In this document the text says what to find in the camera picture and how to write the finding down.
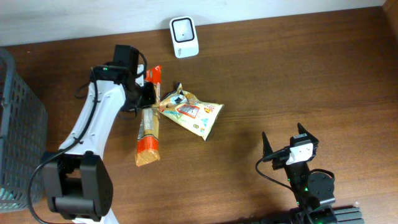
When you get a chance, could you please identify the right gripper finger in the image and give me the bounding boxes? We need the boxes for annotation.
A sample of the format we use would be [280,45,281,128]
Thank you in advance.
[262,132,273,162]
[297,123,319,146]

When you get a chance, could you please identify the yellow snack chip bag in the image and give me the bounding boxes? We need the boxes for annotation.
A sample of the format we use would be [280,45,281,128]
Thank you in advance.
[159,83,224,141]

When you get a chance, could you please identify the orange long pasta packet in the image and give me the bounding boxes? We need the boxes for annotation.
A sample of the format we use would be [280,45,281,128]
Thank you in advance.
[135,65,162,166]

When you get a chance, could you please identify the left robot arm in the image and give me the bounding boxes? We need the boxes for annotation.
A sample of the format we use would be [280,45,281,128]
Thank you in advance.
[34,45,155,223]

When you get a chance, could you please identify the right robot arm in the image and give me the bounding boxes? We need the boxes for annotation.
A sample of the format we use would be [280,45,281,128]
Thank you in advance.
[255,123,338,223]

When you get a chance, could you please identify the white barcode scanner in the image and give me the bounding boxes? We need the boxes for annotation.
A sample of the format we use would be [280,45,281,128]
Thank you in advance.
[169,16,199,58]

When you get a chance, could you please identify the grey plastic mesh basket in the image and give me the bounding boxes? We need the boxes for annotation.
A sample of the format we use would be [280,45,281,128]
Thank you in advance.
[1,49,48,213]

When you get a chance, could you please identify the black right camera cable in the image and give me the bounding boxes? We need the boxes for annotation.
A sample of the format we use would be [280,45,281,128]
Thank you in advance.
[254,147,336,224]

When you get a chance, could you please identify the black camera cable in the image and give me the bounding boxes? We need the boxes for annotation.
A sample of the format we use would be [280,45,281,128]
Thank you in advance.
[27,49,149,224]
[254,147,336,224]

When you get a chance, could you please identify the black left camera cable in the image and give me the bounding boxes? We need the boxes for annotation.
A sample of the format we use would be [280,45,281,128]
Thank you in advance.
[27,49,149,224]

